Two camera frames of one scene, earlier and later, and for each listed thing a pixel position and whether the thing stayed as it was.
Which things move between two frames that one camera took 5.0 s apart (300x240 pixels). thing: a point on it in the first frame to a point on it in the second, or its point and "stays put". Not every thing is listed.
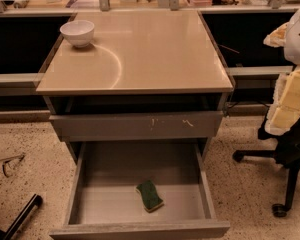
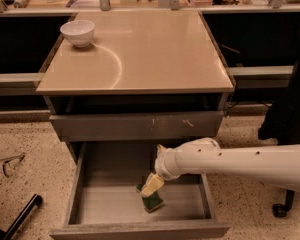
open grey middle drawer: (105, 204) stays put
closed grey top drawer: (126, 126) stays put
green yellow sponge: (150, 199) stays put
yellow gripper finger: (291, 98) to (153, 183)
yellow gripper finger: (277, 37) to (160, 148)
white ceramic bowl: (78, 32) stays put
